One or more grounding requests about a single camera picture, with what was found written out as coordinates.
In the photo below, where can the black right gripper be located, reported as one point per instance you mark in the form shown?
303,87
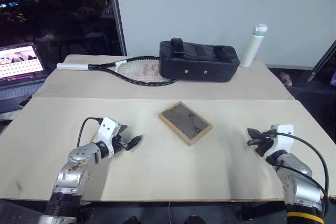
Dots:
265,144

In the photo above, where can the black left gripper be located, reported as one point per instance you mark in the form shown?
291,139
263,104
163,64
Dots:
118,144

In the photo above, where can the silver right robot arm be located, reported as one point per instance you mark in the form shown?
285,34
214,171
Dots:
299,182

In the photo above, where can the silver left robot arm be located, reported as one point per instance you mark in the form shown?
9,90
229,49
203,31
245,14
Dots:
76,171

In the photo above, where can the open laptop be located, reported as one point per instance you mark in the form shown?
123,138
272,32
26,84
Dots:
18,72

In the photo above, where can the pink object on floor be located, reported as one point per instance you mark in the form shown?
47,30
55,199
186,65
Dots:
286,78

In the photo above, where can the dark rounded shape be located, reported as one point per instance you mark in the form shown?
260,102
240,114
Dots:
195,220
131,220

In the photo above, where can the white water bottle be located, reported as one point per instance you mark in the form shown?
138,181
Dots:
252,47

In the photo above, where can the black padded bag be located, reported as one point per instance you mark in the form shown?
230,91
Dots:
199,62

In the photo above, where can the grey metal stand leg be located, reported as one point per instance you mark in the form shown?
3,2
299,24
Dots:
321,60

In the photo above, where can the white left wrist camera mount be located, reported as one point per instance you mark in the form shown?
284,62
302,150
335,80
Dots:
108,129

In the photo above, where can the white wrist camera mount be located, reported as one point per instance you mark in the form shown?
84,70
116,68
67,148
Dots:
283,137
108,129

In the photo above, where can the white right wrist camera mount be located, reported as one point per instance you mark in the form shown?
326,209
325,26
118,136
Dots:
283,137

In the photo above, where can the wooden picture frame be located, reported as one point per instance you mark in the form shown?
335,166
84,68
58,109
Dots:
186,123

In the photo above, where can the grey metal door post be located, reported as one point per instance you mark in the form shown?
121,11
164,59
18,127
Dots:
117,11

